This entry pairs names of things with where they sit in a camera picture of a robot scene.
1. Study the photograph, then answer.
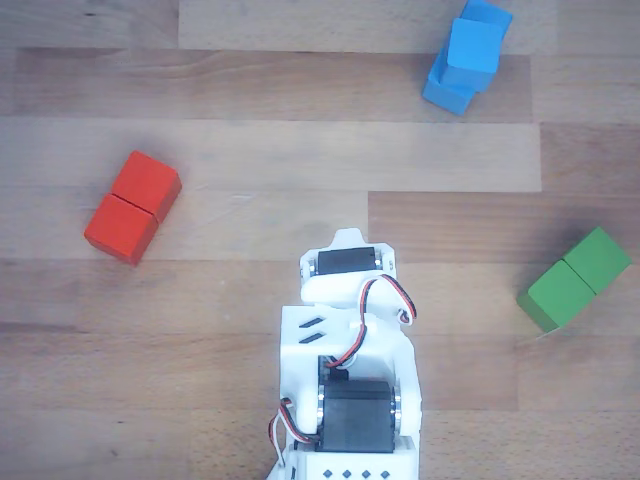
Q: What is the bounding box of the long green block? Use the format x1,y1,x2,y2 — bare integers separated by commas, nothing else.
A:
515,226,633,334

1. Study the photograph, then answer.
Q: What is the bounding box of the red white black servo cable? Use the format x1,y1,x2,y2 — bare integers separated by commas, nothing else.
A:
327,273,419,371
267,397,321,471

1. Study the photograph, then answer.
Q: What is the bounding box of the small blue cube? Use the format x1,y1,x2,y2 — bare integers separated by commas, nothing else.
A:
446,17,505,94

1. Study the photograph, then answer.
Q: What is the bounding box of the long red block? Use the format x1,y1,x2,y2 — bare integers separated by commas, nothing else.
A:
83,149,183,267

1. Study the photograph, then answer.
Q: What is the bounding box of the long blue block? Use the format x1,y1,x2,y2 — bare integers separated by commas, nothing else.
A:
421,0,515,117

